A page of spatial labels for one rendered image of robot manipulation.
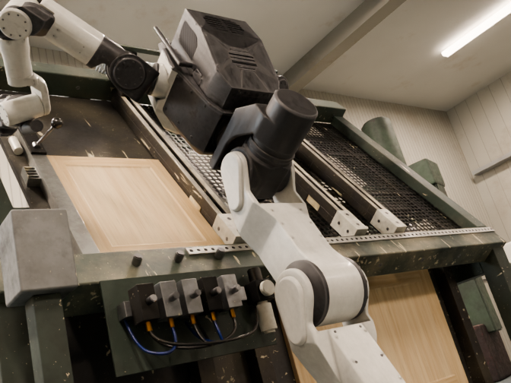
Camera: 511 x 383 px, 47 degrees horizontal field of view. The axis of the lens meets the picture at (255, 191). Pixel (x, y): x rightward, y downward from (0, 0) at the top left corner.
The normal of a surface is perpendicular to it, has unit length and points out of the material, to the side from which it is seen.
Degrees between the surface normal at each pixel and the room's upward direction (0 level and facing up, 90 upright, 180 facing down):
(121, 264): 58
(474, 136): 90
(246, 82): 82
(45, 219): 90
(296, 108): 67
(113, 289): 90
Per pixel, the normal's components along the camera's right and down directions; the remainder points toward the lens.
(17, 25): 0.07, 0.59
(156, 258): 0.34, -0.83
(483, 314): -0.58, -0.12
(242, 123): -0.79, 0.00
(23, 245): 0.56, -0.41
